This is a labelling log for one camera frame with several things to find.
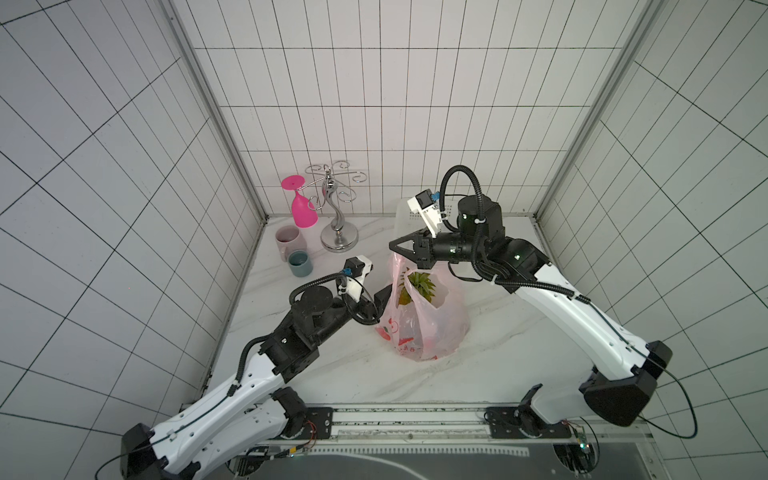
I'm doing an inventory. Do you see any yellow pineapple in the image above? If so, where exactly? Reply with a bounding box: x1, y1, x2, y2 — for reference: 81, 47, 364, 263
397, 272, 436, 306

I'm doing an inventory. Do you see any pink plastic bag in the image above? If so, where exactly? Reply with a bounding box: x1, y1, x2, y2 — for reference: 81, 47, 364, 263
375, 254, 470, 361

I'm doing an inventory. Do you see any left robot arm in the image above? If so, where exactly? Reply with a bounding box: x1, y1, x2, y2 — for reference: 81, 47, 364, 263
109, 270, 393, 479

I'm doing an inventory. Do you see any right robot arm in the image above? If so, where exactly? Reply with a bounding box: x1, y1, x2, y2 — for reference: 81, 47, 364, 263
389, 165, 673, 438

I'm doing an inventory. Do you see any white plastic basket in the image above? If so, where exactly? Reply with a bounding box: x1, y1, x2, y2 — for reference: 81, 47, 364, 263
394, 199, 425, 237

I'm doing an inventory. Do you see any silver glass holder stand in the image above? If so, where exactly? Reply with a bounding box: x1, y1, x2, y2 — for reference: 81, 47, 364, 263
304, 160, 368, 253

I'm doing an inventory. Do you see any teal small cup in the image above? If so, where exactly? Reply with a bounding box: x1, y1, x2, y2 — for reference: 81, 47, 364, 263
287, 250, 313, 278

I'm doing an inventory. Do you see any pink ceramic mug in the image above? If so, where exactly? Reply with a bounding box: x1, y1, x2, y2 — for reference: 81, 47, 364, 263
275, 225, 307, 262

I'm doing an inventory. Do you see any magenta wine glass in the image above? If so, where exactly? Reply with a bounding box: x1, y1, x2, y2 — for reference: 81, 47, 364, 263
281, 175, 319, 229

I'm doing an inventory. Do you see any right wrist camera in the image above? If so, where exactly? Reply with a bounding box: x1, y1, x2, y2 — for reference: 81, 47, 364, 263
407, 189, 448, 238

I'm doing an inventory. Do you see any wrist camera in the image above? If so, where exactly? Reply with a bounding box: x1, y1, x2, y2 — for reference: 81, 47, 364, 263
407, 189, 448, 238
338, 255, 373, 302

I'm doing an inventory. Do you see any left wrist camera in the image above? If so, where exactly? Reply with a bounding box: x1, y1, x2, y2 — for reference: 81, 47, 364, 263
338, 255, 373, 302

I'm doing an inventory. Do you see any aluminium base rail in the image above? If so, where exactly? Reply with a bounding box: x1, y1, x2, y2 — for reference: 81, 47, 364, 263
256, 403, 652, 450

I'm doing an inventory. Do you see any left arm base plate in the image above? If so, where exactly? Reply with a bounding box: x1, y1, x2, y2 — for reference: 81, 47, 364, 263
286, 407, 334, 443

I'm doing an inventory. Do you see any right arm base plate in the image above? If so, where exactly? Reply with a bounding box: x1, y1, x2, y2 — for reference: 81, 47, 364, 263
483, 406, 573, 440

